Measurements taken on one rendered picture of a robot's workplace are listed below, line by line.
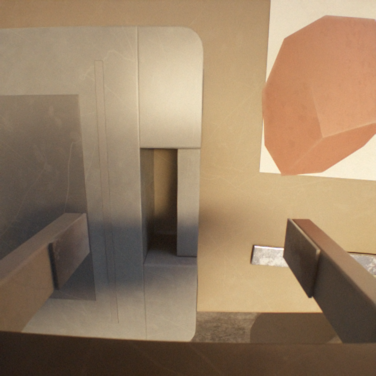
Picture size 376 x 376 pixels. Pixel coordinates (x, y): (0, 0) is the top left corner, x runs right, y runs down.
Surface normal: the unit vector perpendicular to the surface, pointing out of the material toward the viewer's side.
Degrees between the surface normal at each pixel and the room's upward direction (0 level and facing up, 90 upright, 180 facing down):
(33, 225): 0
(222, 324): 0
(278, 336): 0
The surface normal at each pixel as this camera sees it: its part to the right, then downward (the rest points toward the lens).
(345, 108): -0.11, 0.07
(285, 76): -0.69, -0.07
